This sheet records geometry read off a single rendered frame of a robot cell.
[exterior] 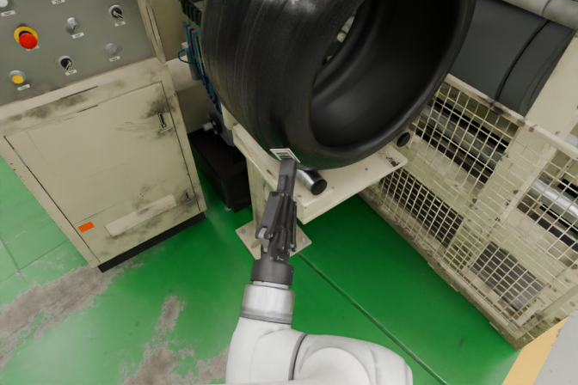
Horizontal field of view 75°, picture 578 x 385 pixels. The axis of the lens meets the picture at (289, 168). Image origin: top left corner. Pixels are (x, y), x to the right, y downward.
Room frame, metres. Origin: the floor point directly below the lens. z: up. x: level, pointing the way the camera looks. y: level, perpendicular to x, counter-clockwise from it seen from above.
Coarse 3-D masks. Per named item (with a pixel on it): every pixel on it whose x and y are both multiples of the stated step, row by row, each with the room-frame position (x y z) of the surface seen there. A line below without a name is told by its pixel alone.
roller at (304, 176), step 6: (300, 174) 0.59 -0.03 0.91; (306, 174) 0.58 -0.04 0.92; (312, 174) 0.58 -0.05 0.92; (318, 174) 0.58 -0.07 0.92; (300, 180) 0.58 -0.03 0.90; (306, 180) 0.57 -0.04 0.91; (312, 180) 0.56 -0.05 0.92; (318, 180) 0.56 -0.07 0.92; (324, 180) 0.56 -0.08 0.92; (306, 186) 0.56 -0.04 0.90; (312, 186) 0.55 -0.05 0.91; (318, 186) 0.55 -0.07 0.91; (324, 186) 0.56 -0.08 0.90; (312, 192) 0.54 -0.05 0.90; (318, 192) 0.55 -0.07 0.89
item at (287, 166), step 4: (284, 160) 0.51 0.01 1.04; (288, 160) 0.51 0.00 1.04; (292, 160) 0.51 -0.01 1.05; (280, 164) 0.50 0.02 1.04; (284, 164) 0.50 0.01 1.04; (288, 164) 0.50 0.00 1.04; (292, 164) 0.50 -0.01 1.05; (280, 168) 0.50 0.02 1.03; (284, 168) 0.49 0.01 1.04; (288, 168) 0.49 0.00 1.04; (292, 168) 0.49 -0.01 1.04; (280, 172) 0.49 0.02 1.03; (284, 172) 0.49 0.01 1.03; (288, 172) 0.48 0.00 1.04; (292, 172) 0.48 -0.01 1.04; (288, 176) 0.48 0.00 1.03; (292, 176) 0.47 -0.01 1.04; (288, 180) 0.47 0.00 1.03; (292, 180) 0.47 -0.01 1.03; (288, 184) 0.46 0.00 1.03; (288, 188) 0.45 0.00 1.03
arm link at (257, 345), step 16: (240, 320) 0.23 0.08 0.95; (256, 320) 0.23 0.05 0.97; (240, 336) 0.21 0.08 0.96; (256, 336) 0.20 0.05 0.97; (272, 336) 0.20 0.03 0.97; (288, 336) 0.20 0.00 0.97; (304, 336) 0.20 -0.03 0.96; (240, 352) 0.18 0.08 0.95; (256, 352) 0.18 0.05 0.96; (272, 352) 0.18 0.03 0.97; (288, 352) 0.18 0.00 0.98; (240, 368) 0.16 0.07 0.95; (256, 368) 0.16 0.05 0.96; (272, 368) 0.16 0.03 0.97; (288, 368) 0.15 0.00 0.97
